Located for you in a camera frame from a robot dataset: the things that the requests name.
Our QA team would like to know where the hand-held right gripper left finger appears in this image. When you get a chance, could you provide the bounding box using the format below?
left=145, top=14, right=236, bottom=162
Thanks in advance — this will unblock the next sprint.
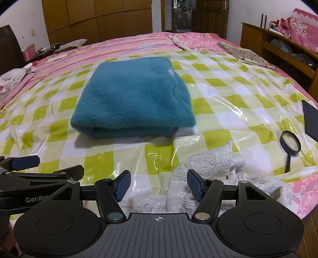
left=51, top=170, right=132, bottom=222

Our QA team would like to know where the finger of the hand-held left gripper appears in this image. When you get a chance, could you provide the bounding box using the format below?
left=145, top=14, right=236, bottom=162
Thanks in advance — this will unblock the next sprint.
left=0, top=155, right=41, bottom=172
left=30, top=165, right=85, bottom=186

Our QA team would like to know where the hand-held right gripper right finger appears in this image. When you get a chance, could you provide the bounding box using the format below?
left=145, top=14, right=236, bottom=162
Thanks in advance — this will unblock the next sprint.
left=187, top=169, right=270, bottom=221

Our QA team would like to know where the teal fuzzy sweater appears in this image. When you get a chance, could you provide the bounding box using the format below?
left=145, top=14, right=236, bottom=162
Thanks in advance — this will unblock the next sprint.
left=70, top=57, right=197, bottom=139

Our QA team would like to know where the white towel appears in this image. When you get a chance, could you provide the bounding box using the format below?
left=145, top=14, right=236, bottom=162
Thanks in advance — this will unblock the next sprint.
left=134, top=141, right=294, bottom=214

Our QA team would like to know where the grey printed pillow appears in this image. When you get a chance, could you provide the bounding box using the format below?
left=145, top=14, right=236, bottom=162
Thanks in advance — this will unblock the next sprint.
left=0, top=68, right=36, bottom=107

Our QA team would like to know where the pink towel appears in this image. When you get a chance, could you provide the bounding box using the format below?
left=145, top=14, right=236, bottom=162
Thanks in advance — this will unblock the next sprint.
left=0, top=72, right=47, bottom=112

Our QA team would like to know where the green checkered plastic sheet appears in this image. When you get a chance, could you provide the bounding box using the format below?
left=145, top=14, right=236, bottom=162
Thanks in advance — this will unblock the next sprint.
left=0, top=51, right=311, bottom=221

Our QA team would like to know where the black magnifying glass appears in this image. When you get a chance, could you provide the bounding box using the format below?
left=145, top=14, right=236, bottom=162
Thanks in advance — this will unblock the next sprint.
left=280, top=131, right=302, bottom=173

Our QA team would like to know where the pink storage box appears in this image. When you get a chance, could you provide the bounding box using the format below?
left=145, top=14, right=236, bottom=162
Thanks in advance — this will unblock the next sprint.
left=22, top=45, right=36, bottom=61

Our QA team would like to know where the dark nightstand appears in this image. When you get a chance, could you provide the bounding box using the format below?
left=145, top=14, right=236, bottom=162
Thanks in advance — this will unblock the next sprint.
left=27, top=46, right=65, bottom=62

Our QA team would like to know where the dark wooden headboard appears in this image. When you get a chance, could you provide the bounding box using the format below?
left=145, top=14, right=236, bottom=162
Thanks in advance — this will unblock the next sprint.
left=0, top=24, right=25, bottom=75

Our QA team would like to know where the grey cloth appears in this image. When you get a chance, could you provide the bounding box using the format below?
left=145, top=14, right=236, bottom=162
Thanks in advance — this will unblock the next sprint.
left=56, top=38, right=88, bottom=50

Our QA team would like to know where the black tablet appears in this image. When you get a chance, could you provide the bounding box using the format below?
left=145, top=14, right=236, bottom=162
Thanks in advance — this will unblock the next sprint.
left=301, top=100, right=318, bottom=142

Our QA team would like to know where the brown printed cloth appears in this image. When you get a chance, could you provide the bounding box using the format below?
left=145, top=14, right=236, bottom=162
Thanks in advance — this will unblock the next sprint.
left=217, top=42, right=280, bottom=72

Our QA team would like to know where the pink floral quilt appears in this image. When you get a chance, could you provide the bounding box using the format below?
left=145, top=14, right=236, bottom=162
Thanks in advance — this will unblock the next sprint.
left=173, top=32, right=231, bottom=54

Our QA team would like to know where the wooden wardrobe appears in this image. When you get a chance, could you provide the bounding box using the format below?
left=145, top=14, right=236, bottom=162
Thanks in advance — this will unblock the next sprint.
left=42, top=0, right=152, bottom=46

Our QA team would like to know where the wooden door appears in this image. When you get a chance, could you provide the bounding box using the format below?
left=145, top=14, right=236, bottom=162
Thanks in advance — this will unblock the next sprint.
left=196, top=0, right=229, bottom=39

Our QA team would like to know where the pink floral bundle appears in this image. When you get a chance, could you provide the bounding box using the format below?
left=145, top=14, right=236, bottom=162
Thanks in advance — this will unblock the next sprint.
left=276, top=8, right=318, bottom=52

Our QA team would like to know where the wooden door frame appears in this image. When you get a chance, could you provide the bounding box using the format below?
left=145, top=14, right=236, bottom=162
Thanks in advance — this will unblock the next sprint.
left=161, top=0, right=230, bottom=40

